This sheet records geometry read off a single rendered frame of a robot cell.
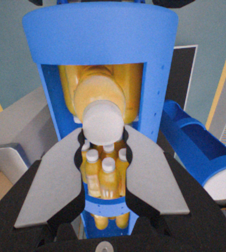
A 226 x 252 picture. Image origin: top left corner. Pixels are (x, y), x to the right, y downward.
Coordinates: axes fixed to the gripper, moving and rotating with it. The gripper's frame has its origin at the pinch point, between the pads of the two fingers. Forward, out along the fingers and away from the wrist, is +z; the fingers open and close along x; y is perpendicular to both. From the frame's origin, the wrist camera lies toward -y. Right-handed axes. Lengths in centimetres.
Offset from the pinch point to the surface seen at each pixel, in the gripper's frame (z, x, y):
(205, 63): 131, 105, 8
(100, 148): 29.9, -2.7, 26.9
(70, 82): 19.6, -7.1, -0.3
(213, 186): 29, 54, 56
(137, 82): 18.8, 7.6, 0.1
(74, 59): 9.1, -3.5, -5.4
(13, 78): 134, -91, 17
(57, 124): 20.8, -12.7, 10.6
